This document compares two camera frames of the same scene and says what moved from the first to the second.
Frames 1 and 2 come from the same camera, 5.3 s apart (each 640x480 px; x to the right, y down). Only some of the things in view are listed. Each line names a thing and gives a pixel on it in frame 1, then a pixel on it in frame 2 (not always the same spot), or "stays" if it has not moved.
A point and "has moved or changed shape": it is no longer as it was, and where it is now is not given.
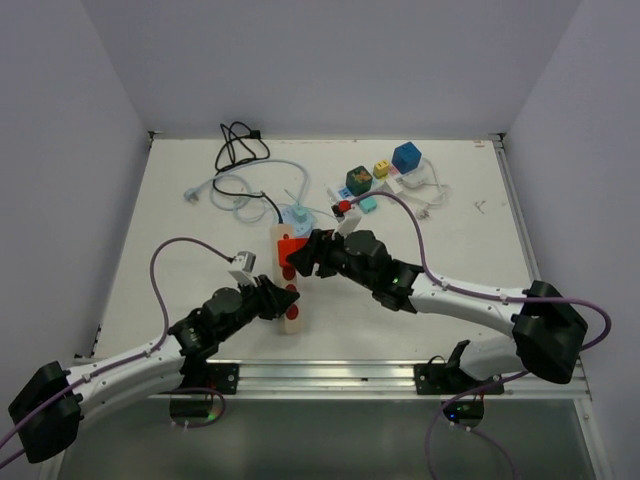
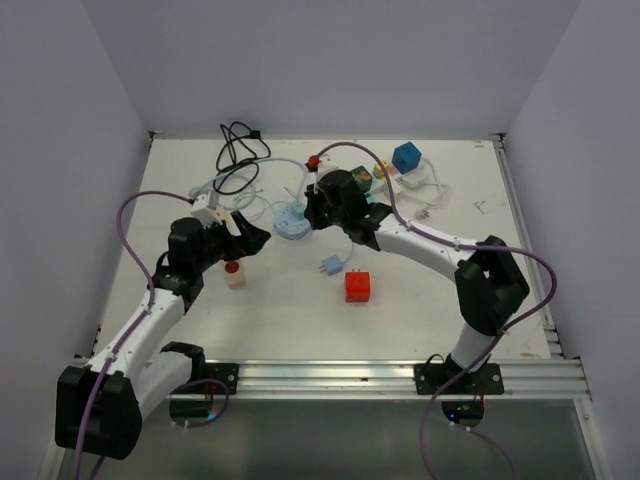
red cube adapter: [287, 246] → [357, 287]
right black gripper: [316, 251] → [314, 195]
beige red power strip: [281, 275] has moved or changed shape
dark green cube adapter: [358, 180] stays
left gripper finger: [272, 312] → [238, 252]
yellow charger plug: [381, 169] stays
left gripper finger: [275, 298] → [249, 242]
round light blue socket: [300, 229] stays
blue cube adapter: [406, 157] stays
